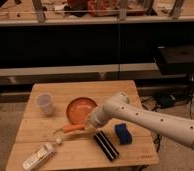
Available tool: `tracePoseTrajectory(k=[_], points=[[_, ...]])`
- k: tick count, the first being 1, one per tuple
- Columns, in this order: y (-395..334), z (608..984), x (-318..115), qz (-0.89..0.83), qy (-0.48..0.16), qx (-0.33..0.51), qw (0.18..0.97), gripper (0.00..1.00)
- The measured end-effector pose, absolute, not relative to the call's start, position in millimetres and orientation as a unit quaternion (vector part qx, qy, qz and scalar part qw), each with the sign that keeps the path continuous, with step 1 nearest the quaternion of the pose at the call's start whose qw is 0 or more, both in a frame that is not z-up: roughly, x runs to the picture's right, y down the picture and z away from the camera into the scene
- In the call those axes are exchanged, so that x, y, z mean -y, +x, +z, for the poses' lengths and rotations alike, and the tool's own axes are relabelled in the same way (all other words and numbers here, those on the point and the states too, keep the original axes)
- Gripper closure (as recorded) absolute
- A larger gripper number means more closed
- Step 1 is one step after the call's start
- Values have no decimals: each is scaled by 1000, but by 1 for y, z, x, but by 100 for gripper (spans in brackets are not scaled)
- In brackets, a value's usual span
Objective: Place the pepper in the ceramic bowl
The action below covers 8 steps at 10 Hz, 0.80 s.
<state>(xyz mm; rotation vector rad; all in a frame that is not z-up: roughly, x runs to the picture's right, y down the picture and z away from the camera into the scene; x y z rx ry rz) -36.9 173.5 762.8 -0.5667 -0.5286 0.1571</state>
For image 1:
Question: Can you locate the orange pepper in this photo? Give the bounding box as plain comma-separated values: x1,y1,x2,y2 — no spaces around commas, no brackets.
53,124,85,134

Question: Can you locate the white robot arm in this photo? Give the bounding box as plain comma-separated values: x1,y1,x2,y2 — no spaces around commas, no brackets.
88,92,194,150

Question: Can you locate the orange ceramic bowl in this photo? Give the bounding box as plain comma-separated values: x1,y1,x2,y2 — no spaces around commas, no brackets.
66,97,97,124

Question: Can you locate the clear plastic cup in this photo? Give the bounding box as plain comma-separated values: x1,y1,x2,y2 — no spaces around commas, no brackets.
35,93,54,116

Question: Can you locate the blue sponge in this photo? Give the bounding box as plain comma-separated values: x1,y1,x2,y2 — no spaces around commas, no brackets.
115,123,132,145

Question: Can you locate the wooden table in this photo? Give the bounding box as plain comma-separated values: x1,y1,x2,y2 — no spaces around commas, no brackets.
6,80,158,171

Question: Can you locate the black striped eraser block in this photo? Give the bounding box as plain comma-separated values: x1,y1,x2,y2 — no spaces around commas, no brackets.
94,131,119,162

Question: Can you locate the black box on right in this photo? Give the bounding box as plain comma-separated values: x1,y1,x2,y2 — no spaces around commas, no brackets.
155,45,194,75

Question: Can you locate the white plastic bottle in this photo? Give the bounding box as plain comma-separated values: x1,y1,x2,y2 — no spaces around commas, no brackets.
22,138,62,171

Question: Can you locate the long wooden shelf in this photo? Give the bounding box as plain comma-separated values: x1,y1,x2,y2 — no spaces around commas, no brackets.
0,0,194,26

